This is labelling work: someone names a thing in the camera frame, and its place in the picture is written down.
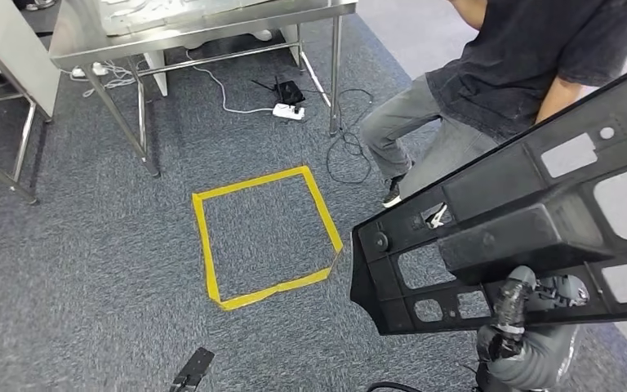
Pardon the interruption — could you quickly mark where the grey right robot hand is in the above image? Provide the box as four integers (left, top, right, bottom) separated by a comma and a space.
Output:
475, 265, 591, 363

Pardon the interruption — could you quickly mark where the black plastic frame part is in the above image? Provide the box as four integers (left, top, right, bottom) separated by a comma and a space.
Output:
349, 56, 627, 336

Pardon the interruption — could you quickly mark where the stainless steel workbench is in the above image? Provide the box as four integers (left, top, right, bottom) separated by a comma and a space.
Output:
48, 0, 359, 180

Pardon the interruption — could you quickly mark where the person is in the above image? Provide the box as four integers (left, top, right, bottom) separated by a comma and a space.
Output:
359, 0, 627, 229

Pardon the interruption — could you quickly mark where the black router with antennas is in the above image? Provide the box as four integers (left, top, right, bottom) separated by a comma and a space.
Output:
251, 75, 306, 106

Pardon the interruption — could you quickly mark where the yellow floor tape square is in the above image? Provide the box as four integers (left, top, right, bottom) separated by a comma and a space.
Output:
191, 165, 345, 312

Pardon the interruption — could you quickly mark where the black robot foot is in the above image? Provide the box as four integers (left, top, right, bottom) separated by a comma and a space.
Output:
168, 347, 216, 392

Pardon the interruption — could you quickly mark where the steel table with white panel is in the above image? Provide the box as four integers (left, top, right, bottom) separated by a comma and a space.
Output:
0, 0, 61, 207

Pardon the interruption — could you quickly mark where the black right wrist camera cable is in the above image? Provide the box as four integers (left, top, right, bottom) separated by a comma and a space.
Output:
364, 381, 423, 392

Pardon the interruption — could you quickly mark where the white power cable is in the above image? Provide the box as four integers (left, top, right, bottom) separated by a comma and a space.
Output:
185, 49, 276, 116

